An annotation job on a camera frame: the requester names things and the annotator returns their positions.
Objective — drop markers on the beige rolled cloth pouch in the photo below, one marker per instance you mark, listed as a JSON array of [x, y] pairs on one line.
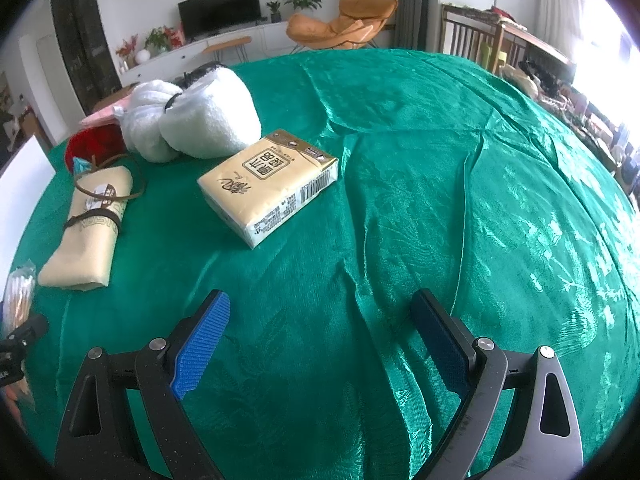
[[90, 245]]

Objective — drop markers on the flat screen television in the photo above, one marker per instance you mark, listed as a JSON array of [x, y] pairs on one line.
[[220, 9]]

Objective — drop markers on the yellow tissue pack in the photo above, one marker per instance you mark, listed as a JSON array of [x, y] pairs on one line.
[[272, 182]]

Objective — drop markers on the wooden bench with metal legs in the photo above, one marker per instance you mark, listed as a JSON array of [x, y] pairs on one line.
[[227, 42]]

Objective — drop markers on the white fleece bundle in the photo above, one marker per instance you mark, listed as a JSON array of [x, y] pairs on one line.
[[210, 115]]

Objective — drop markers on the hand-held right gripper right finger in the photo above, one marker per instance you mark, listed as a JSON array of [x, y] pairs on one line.
[[440, 340]]

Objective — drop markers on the white storage box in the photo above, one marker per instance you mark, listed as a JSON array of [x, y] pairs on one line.
[[22, 195]]

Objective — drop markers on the white fluffy rolled towel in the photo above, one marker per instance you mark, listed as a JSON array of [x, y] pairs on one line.
[[145, 120]]

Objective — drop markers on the orange lounge chair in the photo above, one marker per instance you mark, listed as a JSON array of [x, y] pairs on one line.
[[325, 27]]

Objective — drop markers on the red flower bouquet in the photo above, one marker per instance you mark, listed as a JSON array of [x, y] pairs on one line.
[[126, 50]]

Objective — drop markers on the pink cloth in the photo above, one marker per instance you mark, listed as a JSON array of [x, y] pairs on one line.
[[102, 117]]

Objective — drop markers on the white television cabinet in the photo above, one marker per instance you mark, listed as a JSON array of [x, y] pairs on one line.
[[175, 57]]

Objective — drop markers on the dark glass display cabinet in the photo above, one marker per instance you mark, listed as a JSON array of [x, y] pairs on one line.
[[85, 40]]

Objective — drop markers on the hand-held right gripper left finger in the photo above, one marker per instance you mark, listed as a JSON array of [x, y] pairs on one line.
[[202, 335]]

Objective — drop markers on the white round vase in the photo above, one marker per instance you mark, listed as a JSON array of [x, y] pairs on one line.
[[143, 56]]

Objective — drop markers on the red fabric pouch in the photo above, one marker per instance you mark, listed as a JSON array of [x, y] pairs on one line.
[[95, 146]]

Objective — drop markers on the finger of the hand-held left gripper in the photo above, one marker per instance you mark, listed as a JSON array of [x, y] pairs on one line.
[[27, 331]]

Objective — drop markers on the green satin tablecloth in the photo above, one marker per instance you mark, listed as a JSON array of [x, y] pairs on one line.
[[400, 210]]

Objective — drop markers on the grey curtain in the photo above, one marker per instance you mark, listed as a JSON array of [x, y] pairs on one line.
[[411, 5]]

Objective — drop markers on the red and green flower plant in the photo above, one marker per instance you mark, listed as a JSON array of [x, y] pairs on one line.
[[162, 39]]

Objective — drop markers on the cotton swab packet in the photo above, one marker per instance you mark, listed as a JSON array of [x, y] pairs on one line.
[[20, 295]]

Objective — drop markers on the cardboard box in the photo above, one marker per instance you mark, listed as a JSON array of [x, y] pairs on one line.
[[112, 96]]

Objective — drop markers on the small green potted plant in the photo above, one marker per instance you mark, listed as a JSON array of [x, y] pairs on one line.
[[274, 10]]

